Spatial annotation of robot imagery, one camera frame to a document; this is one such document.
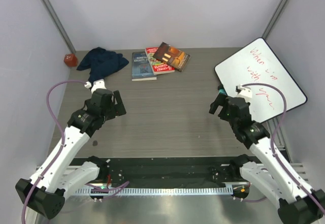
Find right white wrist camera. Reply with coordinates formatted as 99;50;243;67
235;84;252;104

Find aluminium rail frame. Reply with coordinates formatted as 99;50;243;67
31;163;309;197

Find red cube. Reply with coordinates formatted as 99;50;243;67
63;53;78;67

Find blue nineteen eighty-four book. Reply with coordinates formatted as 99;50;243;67
132;52;157;81

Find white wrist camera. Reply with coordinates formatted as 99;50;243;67
84;79;107;93
235;84;252;104

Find red paperback book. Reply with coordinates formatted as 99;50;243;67
145;47;175;75

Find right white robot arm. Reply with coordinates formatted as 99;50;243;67
209;93;324;223

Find dark orange cover book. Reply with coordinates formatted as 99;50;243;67
153;42;190;72

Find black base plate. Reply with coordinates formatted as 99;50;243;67
76;156;254;184

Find white whiteboard with red writing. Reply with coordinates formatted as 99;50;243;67
215;38;307;122

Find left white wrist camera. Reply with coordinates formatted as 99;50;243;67
84;79;107;93

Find dark blue t shirt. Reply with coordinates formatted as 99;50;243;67
77;47;129;84

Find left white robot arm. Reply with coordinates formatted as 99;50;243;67
15;88;126;219

